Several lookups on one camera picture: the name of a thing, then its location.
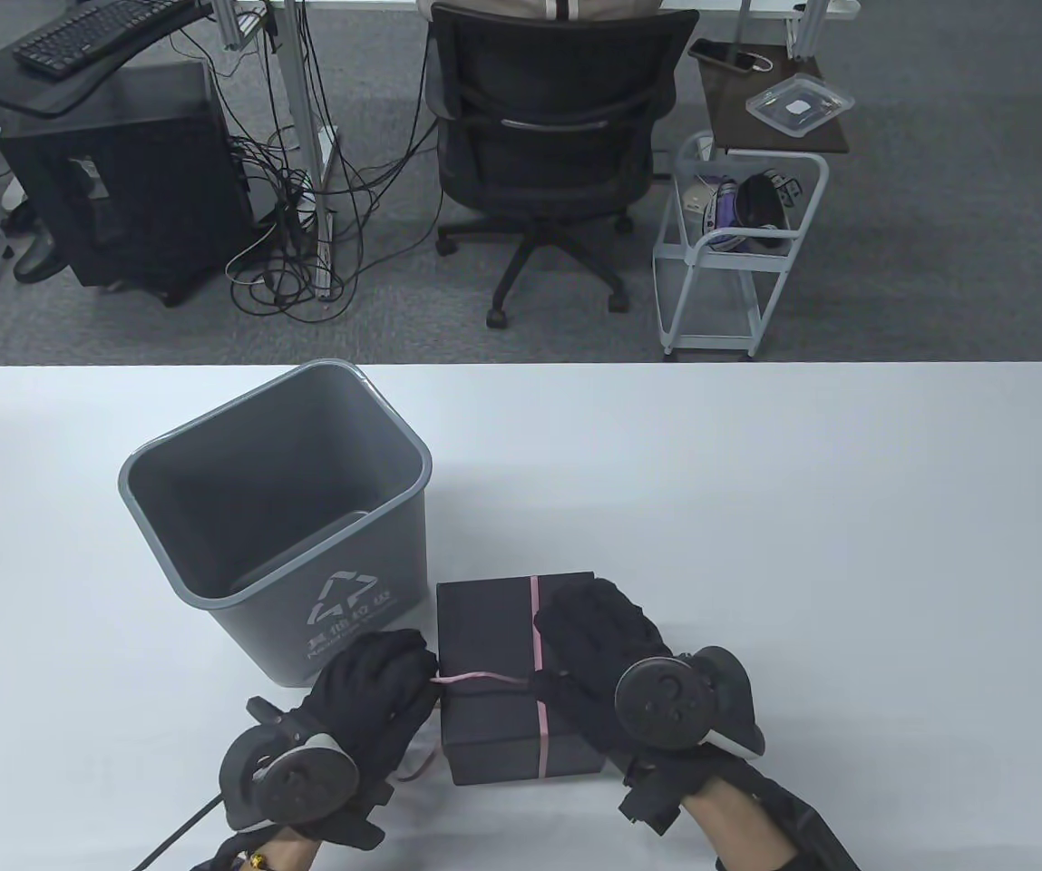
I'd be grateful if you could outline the person's right hand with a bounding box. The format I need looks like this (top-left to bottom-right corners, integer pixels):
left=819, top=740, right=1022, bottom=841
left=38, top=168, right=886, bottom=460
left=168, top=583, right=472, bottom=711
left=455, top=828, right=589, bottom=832
left=530, top=579, right=757, bottom=817

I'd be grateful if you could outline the person's left hand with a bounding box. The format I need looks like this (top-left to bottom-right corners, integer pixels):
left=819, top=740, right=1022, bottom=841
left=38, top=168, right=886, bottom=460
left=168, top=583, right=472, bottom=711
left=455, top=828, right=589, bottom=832
left=244, top=628, right=440, bottom=849

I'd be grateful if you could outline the black gift box lid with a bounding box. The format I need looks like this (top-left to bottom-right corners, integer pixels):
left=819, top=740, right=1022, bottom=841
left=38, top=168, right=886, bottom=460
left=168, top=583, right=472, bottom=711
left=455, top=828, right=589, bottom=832
left=436, top=572, right=608, bottom=756

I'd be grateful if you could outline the pink ribbon bow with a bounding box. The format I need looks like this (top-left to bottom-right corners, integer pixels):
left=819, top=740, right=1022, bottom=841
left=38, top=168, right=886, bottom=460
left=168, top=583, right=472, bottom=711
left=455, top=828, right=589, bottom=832
left=394, top=576, right=550, bottom=781

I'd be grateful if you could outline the black gift box base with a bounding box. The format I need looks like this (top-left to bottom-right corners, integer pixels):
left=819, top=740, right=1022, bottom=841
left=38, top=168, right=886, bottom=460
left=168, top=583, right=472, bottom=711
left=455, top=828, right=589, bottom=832
left=448, top=739, right=605, bottom=787

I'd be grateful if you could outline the person's left forearm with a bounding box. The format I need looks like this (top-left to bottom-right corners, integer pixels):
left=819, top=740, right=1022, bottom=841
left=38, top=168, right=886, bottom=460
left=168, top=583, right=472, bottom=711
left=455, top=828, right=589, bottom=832
left=256, top=833, right=324, bottom=871

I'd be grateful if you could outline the person's right forearm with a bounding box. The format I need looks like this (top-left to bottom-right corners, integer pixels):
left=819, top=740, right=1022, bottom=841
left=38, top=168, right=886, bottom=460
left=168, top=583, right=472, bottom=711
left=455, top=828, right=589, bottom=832
left=691, top=778, right=798, bottom=871

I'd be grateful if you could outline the black right forearm pack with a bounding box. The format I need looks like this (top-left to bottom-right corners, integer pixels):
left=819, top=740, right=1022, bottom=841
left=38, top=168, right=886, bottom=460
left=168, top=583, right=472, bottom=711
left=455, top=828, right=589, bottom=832
left=738, top=762, right=859, bottom=871

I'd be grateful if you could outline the grey plastic trash bin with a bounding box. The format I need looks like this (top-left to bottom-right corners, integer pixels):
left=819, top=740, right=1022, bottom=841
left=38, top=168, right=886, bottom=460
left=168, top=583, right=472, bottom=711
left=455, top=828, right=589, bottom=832
left=118, top=359, right=433, bottom=687

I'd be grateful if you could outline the black right hand controller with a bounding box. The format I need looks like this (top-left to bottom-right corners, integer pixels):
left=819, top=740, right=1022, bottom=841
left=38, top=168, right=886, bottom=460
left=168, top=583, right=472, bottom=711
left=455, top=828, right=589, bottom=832
left=614, top=646, right=766, bottom=756

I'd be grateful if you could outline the black hand controller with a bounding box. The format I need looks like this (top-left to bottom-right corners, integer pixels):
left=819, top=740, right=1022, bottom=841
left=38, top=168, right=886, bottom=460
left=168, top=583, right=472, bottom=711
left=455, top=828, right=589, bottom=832
left=614, top=646, right=766, bottom=756
left=217, top=697, right=360, bottom=831

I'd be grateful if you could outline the black left hand controller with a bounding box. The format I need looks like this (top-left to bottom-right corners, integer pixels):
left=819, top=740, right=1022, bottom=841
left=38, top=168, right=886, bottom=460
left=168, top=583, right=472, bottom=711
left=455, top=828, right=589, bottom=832
left=217, top=697, right=360, bottom=831

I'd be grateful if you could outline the black mesh office chair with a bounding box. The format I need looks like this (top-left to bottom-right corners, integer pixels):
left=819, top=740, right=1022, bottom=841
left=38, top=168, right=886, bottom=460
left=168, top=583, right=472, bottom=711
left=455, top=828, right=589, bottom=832
left=425, top=3, right=701, bottom=329

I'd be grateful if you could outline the brown side table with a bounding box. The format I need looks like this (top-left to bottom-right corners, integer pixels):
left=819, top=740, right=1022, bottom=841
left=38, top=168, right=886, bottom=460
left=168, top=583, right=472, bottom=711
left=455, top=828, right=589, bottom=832
left=697, top=41, right=850, bottom=155

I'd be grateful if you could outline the black shoe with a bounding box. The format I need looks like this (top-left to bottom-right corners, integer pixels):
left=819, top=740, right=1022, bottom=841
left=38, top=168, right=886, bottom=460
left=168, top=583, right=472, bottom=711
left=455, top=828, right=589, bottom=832
left=13, top=231, right=70, bottom=284

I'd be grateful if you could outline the black computer tower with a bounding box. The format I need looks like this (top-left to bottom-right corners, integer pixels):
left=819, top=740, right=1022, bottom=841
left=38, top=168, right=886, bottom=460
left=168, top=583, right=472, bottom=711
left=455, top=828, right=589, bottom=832
left=0, top=59, right=254, bottom=308

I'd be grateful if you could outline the clear plastic container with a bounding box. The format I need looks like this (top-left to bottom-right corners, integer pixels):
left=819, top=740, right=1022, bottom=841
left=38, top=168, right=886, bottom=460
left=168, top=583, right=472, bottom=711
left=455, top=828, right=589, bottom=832
left=745, top=74, right=855, bottom=137

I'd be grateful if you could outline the dark smartphone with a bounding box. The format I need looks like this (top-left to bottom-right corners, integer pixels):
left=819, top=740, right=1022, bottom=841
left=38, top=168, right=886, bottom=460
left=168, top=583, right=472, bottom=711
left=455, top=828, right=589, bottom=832
left=688, top=39, right=757, bottom=73

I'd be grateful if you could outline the black keyboard tray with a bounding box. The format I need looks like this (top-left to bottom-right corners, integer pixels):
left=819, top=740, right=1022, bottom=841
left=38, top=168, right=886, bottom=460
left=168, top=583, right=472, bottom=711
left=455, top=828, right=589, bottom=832
left=0, top=0, right=213, bottom=117

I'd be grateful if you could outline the black keyboard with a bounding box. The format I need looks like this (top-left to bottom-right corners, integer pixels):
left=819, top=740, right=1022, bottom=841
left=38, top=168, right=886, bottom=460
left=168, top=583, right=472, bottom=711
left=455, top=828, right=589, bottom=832
left=13, top=0, right=200, bottom=75

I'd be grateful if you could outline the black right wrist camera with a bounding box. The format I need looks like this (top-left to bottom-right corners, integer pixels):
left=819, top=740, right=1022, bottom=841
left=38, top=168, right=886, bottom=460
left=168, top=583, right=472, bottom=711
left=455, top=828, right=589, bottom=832
left=616, top=758, right=694, bottom=837

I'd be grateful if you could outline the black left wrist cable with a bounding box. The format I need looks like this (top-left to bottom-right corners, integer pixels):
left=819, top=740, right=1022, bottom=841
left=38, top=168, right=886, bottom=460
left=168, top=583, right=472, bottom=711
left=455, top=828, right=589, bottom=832
left=131, top=794, right=227, bottom=871

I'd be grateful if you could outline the white wire cart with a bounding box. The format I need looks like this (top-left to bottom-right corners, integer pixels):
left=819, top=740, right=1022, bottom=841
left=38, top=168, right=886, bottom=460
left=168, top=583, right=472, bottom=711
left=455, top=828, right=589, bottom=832
left=652, top=130, right=830, bottom=361

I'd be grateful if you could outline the black cable bundle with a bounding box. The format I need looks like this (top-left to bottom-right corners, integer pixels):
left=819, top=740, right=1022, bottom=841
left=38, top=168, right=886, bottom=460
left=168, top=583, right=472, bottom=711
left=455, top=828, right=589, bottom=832
left=212, top=0, right=440, bottom=320

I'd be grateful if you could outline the white desk frame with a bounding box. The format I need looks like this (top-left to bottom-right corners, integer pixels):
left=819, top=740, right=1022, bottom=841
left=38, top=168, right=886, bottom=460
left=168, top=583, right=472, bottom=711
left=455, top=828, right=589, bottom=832
left=267, top=0, right=862, bottom=302

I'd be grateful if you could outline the aluminium frame post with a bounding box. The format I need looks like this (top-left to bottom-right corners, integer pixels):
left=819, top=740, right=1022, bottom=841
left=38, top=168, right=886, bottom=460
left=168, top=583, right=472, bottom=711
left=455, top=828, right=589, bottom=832
left=212, top=0, right=269, bottom=48

